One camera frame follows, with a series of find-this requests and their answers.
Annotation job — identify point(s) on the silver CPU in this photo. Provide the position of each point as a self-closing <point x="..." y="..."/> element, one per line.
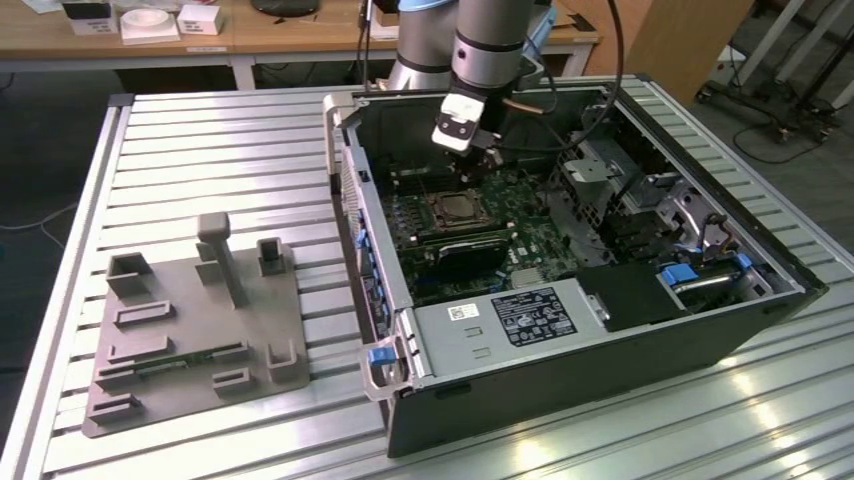
<point x="460" y="207"/>

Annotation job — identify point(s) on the metal locking lever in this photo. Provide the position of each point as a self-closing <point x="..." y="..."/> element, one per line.
<point x="423" y="185"/>

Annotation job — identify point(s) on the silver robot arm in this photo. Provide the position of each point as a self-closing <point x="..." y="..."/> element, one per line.
<point x="487" y="55"/>

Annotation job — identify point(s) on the black RAM slot bank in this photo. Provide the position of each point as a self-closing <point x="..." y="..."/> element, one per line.
<point x="460" y="237"/>
<point x="407" y="181"/>

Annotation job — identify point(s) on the CPU socket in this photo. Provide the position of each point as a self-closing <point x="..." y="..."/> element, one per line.
<point x="489" y="227"/>

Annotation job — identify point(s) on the blue slot clip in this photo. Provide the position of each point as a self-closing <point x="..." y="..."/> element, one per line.
<point x="363" y="239"/>

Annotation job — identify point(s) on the metal drive cage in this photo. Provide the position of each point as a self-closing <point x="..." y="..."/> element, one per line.
<point x="587" y="170"/>

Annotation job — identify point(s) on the green motherboard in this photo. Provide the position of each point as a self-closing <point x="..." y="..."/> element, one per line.
<point x="533" y="240"/>

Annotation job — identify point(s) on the black graphics card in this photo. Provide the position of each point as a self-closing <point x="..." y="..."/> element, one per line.
<point x="469" y="260"/>

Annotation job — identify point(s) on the silver chipset heatsink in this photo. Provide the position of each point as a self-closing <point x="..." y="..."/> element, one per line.
<point x="528" y="279"/>

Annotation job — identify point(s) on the pale blue teach pendant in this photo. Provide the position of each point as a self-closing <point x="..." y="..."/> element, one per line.
<point x="541" y="35"/>

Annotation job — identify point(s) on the black plastic shroud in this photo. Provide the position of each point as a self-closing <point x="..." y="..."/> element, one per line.
<point x="627" y="295"/>

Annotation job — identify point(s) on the grey power supply unit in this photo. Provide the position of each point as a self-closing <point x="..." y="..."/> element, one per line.
<point x="460" y="345"/>

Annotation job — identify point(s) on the blue disk carrier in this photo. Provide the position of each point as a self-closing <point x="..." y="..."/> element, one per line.
<point x="675" y="276"/>

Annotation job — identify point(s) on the wooden cabinet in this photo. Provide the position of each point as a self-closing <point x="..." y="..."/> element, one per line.
<point x="680" y="50"/>

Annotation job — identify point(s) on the blue case latch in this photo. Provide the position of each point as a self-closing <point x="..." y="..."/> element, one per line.
<point x="380" y="357"/>

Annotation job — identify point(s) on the wooden desk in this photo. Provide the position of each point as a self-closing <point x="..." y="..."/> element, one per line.
<point x="267" y="30"/>

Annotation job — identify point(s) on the black round base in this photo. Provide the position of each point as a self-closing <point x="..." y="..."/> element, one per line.
<point x="283" y="5"/>

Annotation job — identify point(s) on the blue drive tab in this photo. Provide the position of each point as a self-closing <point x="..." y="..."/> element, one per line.
<point x="742" y="262"/>

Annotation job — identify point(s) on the black wheeled stand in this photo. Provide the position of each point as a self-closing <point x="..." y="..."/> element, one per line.
<point x="767" y="107"/>

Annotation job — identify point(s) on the black PC case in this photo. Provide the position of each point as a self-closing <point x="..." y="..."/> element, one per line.
<point x="567" y="390"/>

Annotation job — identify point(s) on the grey parts rack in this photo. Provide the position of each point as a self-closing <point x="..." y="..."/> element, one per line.
<point x="200" y="310"/>

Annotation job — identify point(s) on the plain white box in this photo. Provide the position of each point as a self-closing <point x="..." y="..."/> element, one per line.
<point x="200" y="20"/>

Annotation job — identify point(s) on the white round holder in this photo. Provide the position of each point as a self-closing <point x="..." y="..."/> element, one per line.
<point x="148" y="27"/>

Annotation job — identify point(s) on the green RAM stick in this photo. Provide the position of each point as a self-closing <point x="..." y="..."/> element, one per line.
<point x="180" y="360"/>

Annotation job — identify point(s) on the white box with black top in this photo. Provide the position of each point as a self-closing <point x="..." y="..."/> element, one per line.
<point x="88" y="17"/>

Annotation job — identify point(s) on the white metal frame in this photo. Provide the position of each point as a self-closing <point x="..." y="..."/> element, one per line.
<point x="794" y="40"/>

